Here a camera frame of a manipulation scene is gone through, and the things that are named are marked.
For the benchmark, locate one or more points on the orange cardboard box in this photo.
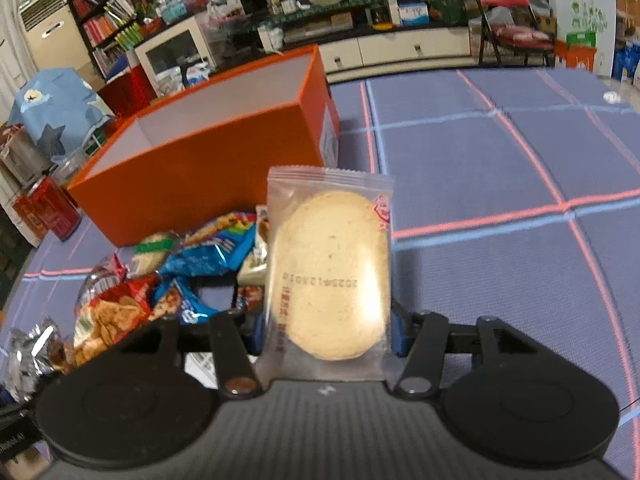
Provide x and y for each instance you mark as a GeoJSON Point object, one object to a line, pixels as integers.
{"type": "Point", "coordinates": [207, 150]}

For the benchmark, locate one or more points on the clear rice cracker packet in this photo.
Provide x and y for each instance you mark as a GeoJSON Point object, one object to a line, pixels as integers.
{"type": "Point", "coordinates": [328, 287]}

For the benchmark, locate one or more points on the peanut snack bag red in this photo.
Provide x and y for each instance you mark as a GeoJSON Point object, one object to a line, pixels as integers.
{"type": "Point", "coordinates": [109, 307]}

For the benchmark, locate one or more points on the blue cookie packet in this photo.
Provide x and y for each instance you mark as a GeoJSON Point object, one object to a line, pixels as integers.
{"type": "Point", "coordinates": [217, 248]}
{"type": "Point", "coordinates": [176, 299]}

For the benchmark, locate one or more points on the red soda can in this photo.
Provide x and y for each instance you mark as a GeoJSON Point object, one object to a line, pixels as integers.
{"type": "Point", "coordinates": [53, 208]}

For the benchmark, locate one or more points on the white small cabinet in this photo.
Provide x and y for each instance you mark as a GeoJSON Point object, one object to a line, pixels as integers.
{"type": "Point", "coordinates": [178, 45]}

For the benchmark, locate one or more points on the silver snack bag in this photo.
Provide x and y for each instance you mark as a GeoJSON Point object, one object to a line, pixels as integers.
{"type": "Point", "coordinates": [33, 356]}

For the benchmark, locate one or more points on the dark bookshelf with books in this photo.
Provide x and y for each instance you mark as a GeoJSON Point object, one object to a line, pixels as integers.
{"type": "Point", "coordinates": [110, 28]}

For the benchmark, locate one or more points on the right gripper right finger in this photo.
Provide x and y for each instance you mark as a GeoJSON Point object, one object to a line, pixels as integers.
{"type": "Point", "coordinates": [420, 338]}

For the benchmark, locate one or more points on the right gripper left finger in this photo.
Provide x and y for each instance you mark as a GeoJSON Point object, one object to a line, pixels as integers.
{"type": "Point", "coordinates": [236, 378]}

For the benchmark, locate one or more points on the red folding chair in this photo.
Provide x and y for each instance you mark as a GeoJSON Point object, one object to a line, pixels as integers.
{"type": "Point", "coordinates": [511, 25]}

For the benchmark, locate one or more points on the white tv stand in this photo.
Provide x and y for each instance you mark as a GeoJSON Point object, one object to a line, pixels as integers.
{"type": "Point", "coordinates": [401, 51]}

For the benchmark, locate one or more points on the white air conditioner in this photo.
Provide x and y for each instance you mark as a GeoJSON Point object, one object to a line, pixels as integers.
{"type": "Point", "coordinates": [52, 36]}

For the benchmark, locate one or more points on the blue star fabric cover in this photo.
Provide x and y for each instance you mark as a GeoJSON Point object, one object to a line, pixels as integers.
{"type": "Point", "coordinates": [60, 111]}

